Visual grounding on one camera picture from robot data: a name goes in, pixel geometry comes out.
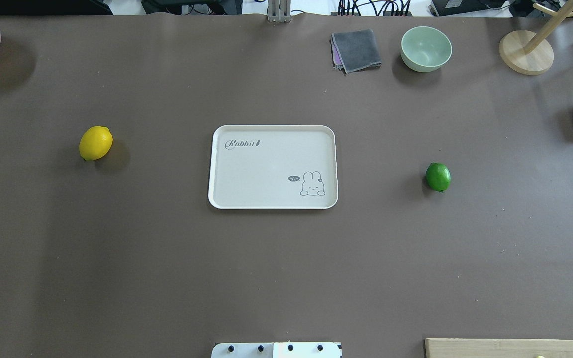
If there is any green lime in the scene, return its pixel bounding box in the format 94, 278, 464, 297
425, 162, 452, 192

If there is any yellow lemon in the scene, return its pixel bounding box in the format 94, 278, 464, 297
78, 125, 113, 161

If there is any beige rabbit tray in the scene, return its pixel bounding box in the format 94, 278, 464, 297
208, 125, 339, 209

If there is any purple cloth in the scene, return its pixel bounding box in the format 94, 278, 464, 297
330, 39, 344, 70

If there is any grey folded cloth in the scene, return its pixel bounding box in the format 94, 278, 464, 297
330, 29, 382, 74

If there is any green ceramic bowl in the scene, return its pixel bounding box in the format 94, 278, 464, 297
401, 26, 453, 73

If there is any bamboo cutting board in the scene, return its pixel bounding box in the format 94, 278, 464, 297
425, 338, 573, 358

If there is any wooden cup stand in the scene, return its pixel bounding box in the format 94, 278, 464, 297
499, 0, 573, 76

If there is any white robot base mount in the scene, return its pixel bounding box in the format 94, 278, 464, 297
211, 341, 343, 358

